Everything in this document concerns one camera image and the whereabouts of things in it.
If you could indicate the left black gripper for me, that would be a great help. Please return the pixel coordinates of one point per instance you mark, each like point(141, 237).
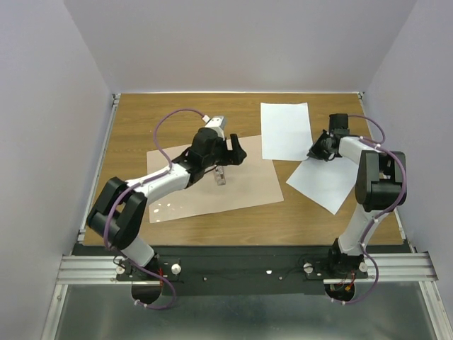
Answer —
point(235, 156)

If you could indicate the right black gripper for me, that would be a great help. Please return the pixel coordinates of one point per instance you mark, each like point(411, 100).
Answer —
point(315, 152)

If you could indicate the metal folder clip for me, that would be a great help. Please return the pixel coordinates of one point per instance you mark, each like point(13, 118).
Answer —
point(219, 175)

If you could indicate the beige paper folder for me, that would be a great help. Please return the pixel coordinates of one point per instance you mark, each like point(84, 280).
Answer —
point(252, 183)

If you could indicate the white paper sheet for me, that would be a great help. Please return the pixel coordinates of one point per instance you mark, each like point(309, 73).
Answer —
point(326, 183)
point(285, 131)

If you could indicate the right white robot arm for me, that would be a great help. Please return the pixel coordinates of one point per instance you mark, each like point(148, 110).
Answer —
point(380, 187)

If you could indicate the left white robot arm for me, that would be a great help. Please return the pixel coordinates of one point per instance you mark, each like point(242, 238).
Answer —
point(117, 213)

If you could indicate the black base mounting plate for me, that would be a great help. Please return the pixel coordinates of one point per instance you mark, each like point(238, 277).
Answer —
point(247, 270)

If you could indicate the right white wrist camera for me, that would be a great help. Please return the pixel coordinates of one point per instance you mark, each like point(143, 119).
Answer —
point(339, 124)

